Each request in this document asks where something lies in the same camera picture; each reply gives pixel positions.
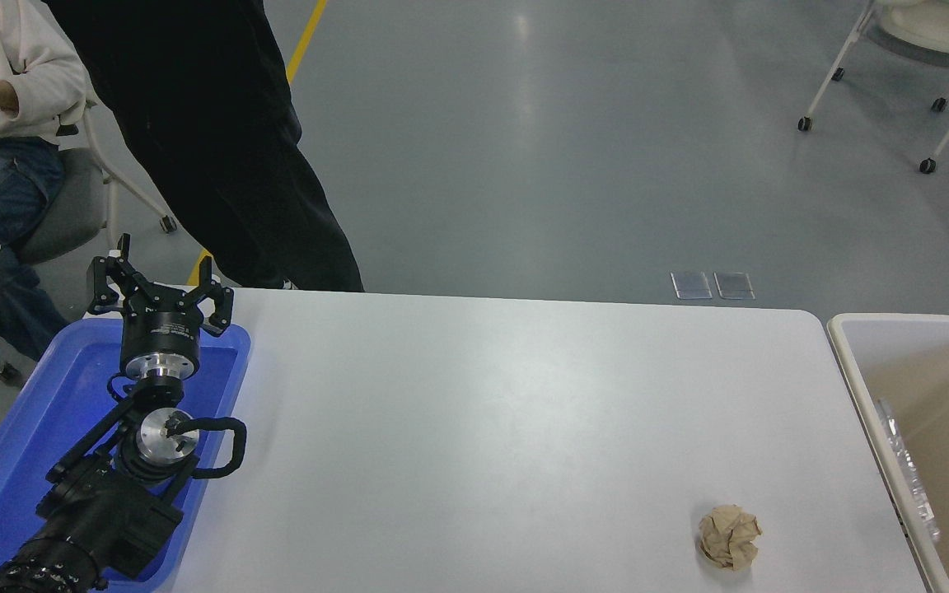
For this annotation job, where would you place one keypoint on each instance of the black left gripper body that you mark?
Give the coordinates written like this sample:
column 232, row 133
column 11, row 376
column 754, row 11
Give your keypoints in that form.
column 160, row 331

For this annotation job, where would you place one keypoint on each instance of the crumpled tan paper ball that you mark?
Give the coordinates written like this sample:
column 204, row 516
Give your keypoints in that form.
column 730, row 537

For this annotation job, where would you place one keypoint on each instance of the grey wheeled chair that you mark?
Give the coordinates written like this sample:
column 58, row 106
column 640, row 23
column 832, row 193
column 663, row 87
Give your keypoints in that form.
column 71, row 210

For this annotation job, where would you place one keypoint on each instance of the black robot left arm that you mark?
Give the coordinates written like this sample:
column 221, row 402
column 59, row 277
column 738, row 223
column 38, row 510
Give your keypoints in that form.
column 104, row 515

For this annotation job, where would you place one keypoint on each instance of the clear floor plate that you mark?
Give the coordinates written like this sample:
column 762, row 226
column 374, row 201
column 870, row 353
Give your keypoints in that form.
column 733, row 285
column 691, row 285

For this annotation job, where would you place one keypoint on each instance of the white wheeled chair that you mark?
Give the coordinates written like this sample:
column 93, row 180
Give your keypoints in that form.
column 936, row 29

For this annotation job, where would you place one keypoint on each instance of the silver foil tray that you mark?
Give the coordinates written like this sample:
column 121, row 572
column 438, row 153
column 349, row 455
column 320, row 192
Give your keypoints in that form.
column 904, row 465

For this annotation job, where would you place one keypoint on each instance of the blue plastic tray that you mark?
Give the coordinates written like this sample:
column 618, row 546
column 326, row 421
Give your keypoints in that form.
column 38, row 428

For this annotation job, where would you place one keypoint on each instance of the person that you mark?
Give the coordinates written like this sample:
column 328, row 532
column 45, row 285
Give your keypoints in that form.
column 194, row 99
column 5, row 189

